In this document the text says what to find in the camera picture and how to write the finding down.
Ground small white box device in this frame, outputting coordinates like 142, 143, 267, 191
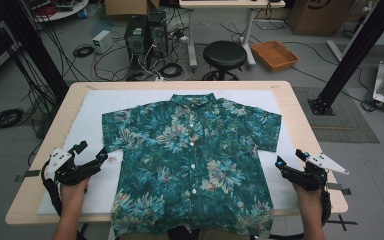
92, 29, 114, 54

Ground black cable coil by towers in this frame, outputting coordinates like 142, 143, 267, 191
159, 62, 184, 79

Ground person's khaki trouser legs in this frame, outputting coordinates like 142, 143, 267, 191
119, 227, 252, 240

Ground small cardboard box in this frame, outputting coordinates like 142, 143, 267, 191
104, 0, 161, 17

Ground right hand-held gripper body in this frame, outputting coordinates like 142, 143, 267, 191
289, 152, 350, 192

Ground person's right hand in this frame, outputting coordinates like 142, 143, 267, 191
292, 182, 324, 219

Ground person's left hand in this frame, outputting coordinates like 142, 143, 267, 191
59, 178, 91, 216

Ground round white table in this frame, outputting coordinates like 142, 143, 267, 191
23, 0, 90, 24

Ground black tape strip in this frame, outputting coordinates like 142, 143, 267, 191
326, 182, 352, 196
15, 169, 42, 183

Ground teal floral short-sleeve shirt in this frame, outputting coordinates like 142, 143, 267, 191
101, 93, 283, 239

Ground black tape cross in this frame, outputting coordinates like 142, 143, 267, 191
335, 214, 359, 232

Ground black computer tower green label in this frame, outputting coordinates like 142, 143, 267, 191
124, 14, 149, 70

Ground large cardboard box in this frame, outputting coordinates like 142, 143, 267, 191
288, 0, 357, 36

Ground wooden tray on floor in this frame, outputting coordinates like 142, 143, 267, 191
250, 39, 300, 73

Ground white desk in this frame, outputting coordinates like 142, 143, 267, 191
178, 0, 286, 68

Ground small black cable coil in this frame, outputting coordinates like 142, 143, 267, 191
72, 44, 95, 59

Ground large black cable coil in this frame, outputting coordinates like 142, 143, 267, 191
0, 108, 25, 131

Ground black metal stand post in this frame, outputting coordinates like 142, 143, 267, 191
0, 0, 70, 101
308, 0, 384, 116

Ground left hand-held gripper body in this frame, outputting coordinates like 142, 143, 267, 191
44, 146, 94, 186

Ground right hand-held gripper black cable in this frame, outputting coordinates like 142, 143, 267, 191
319, 189, 333, 228

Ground hand-held gripper black cable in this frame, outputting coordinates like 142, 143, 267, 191
40, 159, 64, 218
319, 189, 333, 228

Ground left hand-held gripper black cable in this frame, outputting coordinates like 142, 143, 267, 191
40, 159, 64, 218

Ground black round stool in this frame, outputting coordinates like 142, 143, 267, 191
201, 40, 248, 82

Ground grey floor mat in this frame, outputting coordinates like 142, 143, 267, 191
293, 86, 380, 144

